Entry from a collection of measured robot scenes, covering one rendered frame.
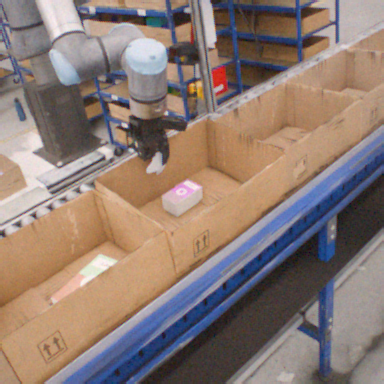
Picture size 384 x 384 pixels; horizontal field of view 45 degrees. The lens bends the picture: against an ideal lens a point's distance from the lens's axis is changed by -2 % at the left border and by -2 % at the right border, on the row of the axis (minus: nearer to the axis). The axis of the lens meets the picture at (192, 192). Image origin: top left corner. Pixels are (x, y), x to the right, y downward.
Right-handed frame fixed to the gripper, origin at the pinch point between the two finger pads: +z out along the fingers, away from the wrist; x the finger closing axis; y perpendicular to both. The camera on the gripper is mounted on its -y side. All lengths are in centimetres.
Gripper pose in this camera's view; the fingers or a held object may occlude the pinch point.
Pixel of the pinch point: (157, 168)
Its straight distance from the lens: 131.3
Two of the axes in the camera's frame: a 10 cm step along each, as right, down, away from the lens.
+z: -0.2, 7.2, 6.9
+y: -7.2, 4.7, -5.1
